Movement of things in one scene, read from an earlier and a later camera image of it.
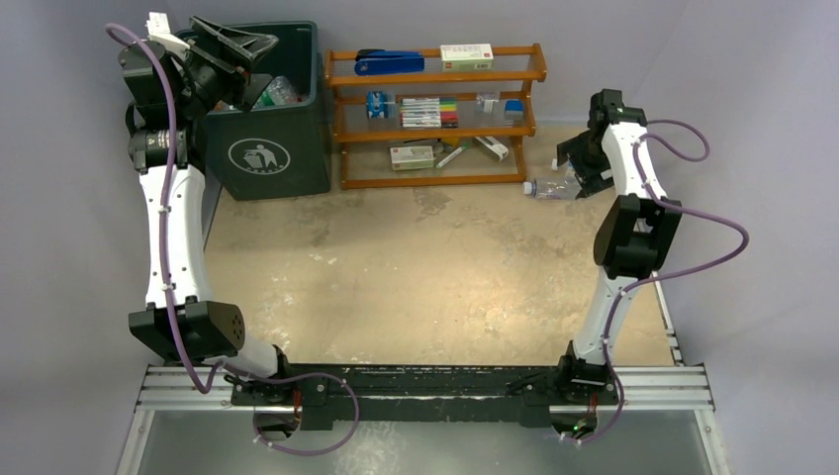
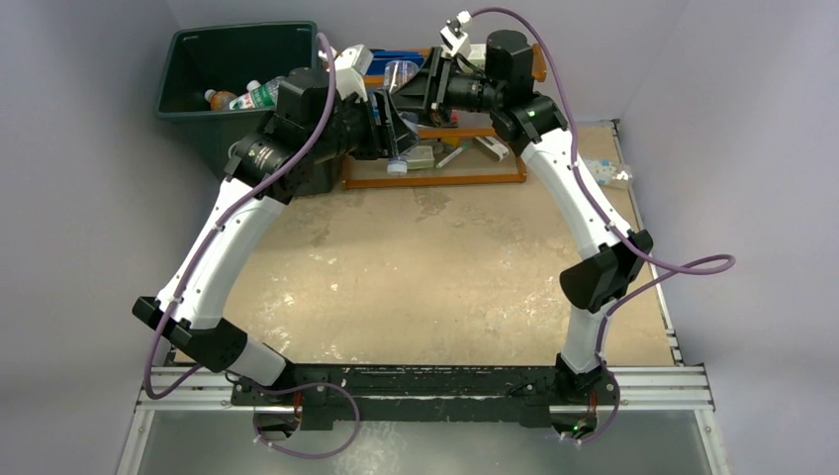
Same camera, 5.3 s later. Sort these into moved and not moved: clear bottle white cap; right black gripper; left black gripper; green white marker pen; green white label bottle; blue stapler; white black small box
Moved: left black gripper; clear bottle white cap; right black gripper
Not moved: green white marker pen; white black small box; blue stapler; green white label bottle
